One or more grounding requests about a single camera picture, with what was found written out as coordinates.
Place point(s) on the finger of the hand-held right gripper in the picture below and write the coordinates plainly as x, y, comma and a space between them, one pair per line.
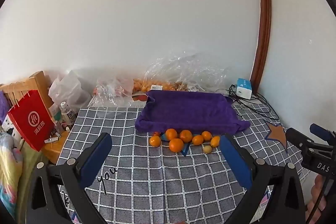
298, 138
319, 132

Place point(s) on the clear plastic bottle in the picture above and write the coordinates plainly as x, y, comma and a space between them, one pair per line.
68, 114

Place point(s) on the person's right hand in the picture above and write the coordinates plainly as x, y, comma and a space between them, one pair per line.
315, 203

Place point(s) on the large clear plastic bag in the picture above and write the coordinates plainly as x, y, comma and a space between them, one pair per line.
189, 69

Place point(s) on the colourful pastel blanket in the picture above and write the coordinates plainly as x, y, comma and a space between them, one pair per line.
8, 166

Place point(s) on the brown wooden door frame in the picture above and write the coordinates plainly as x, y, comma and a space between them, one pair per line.
263, 16

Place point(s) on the wooden nightstand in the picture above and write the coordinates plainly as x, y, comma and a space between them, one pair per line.
53, 148

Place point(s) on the small tan round fruit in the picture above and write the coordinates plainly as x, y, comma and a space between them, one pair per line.
207, 149

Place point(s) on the small glass bottle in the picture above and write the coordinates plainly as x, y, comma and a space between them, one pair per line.
57, 127

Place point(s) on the white plastic bag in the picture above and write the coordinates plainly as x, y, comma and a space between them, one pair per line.
69, 90

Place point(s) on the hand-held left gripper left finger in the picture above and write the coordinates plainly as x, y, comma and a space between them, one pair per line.
96, 159

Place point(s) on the purple towel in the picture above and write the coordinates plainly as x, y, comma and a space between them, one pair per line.
189, 111

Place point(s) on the white and blue box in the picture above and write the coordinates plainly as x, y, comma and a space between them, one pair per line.
244, 87

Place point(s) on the small clear plastic bag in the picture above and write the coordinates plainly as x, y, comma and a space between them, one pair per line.
113, 90

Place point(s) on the grey checked bed sheet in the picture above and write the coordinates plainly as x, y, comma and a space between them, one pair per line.
157, 182

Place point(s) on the red paper bag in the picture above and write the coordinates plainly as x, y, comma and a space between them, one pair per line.
30, 119

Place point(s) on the yellow green bed cloth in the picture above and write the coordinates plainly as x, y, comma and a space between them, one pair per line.
29, 158

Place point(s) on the white box with black figures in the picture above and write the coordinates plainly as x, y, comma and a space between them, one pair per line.
10, 129

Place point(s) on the small red fruit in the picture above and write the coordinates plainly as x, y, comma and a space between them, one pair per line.
156, 134

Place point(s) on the pile of small orange fruits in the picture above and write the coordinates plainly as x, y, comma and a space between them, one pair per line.
143, 85

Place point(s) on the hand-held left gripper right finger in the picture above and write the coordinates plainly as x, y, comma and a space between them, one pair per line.
236, 161

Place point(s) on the orange mandarin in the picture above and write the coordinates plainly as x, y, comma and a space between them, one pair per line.
176, 145
215, 141
155, 140
197, 139
206, 135
186, 135
171, 134

